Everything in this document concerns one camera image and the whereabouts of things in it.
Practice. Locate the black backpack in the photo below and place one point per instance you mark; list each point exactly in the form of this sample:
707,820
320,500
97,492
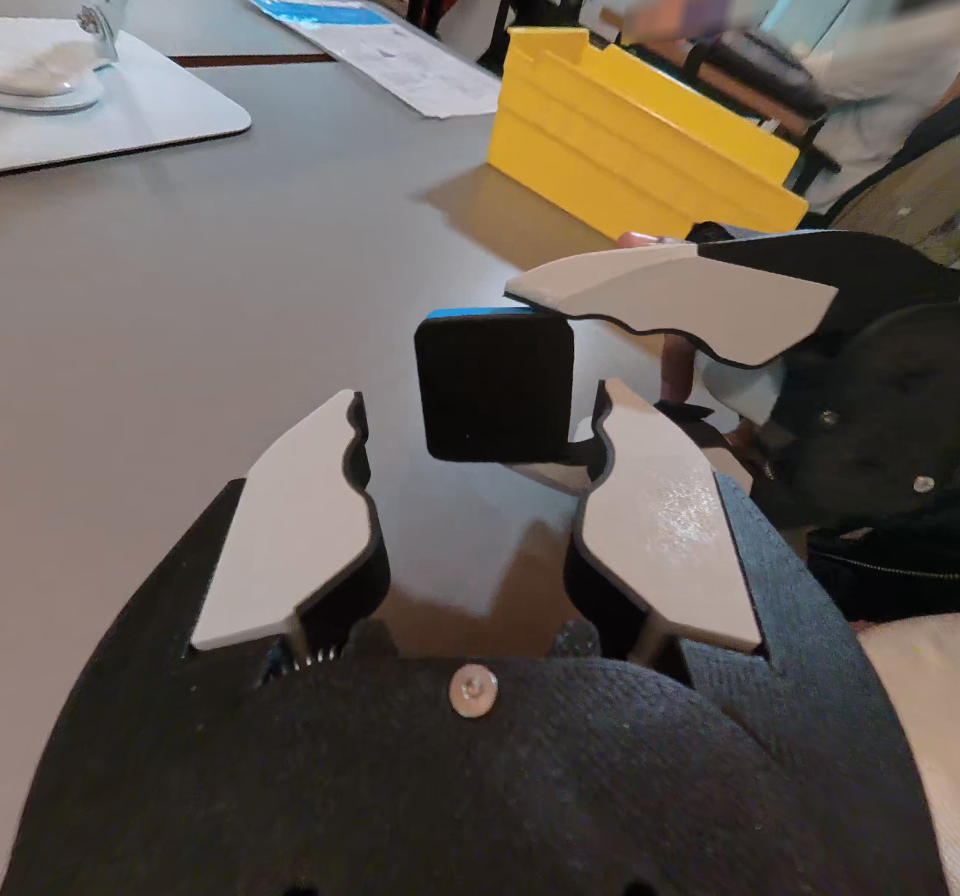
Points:
757,71

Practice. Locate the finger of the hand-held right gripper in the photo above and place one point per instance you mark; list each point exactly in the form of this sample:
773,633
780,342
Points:
570,476
675,296

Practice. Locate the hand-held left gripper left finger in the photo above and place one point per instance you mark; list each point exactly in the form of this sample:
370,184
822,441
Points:
292,536

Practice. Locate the grey desk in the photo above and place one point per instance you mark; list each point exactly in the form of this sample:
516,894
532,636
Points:
225,273

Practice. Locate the person's right hand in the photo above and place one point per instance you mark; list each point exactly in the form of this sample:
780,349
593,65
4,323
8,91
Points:
677,371

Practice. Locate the yellow plastic bin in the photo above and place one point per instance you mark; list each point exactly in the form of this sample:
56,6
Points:
637,146

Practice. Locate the blue and black eraser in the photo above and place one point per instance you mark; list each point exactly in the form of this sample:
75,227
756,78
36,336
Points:
495,386

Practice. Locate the white tilting stand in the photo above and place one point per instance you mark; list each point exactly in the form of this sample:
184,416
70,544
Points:
112,108

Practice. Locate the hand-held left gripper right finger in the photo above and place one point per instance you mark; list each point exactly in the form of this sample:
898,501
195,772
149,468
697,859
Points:
667,536

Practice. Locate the cream white shirt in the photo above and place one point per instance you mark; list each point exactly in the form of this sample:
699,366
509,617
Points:
915,723

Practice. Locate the printed paper sheet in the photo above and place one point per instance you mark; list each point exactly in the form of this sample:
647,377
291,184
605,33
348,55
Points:
397,56

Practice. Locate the dark green zip jacket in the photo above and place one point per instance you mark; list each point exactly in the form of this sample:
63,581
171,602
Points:
885,573

